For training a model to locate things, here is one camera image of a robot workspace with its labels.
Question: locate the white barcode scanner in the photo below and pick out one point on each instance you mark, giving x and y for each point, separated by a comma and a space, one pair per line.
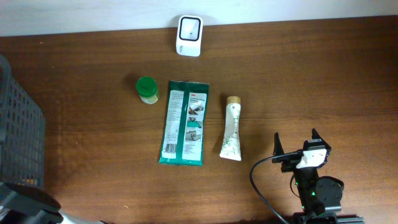
189, 35

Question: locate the green lid spice jar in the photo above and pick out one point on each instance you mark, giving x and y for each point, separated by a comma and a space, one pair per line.
148, 90

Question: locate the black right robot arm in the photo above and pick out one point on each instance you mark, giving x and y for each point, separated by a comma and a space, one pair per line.
320, 197

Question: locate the white tube with gold cap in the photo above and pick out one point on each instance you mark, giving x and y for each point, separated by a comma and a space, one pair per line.
231, 148

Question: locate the dark grey plastic basket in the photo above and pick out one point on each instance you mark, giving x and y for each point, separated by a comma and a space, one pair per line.
22, 133

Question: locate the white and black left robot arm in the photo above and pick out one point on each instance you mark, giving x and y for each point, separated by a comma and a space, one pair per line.
21, 204

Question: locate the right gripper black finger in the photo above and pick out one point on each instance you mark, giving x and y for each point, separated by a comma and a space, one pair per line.
278, 149
315, 134

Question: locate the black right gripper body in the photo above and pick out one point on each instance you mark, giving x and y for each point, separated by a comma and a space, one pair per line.
293, 160

